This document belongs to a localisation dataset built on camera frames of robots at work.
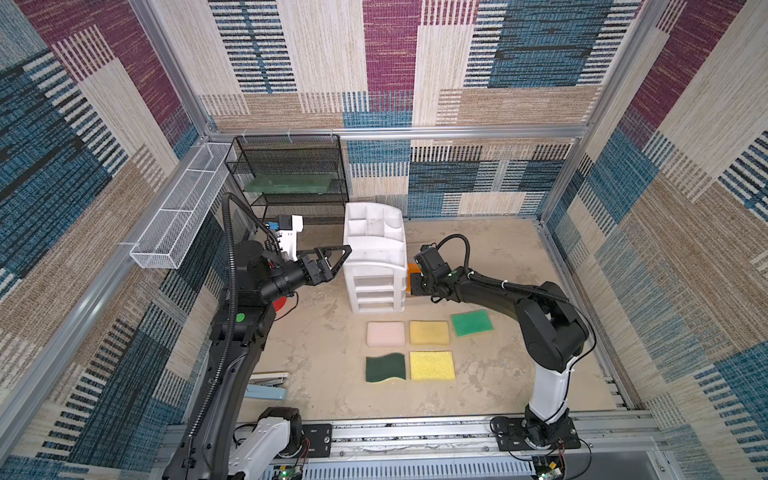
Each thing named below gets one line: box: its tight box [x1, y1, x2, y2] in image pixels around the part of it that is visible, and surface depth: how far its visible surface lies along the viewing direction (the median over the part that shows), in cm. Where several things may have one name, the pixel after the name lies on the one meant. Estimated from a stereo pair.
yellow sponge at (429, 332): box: [409, 320, 450, 346], surface depth 92 cm
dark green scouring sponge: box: [366, 352, 406, 382], surface depth 85 cm
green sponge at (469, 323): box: [451, 309, 494, 338], surface depth 93 cm
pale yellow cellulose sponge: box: [410, 350, 456, 381], surface depth 85 cm
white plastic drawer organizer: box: [343, 202, 408, 314], surface depth 87 cm
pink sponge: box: [366, 321, 406, 346], surface depth 91 cm
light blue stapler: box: [244, 372, 289, 400], surface depth 82 cm
